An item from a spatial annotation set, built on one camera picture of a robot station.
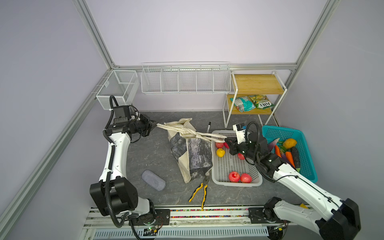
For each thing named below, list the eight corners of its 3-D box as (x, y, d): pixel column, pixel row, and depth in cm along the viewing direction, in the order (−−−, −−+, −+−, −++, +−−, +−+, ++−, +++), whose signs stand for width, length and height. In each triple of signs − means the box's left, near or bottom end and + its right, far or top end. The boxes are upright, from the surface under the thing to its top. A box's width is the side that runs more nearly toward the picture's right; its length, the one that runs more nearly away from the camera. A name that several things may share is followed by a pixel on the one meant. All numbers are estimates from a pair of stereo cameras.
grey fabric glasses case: (140, 179, 88) (138, 177, 86) (147, 170, 92) (145, 168, 89) (161, 192, 83) (160, 191, 81) (168, 182, 87) (167, 180, 84)
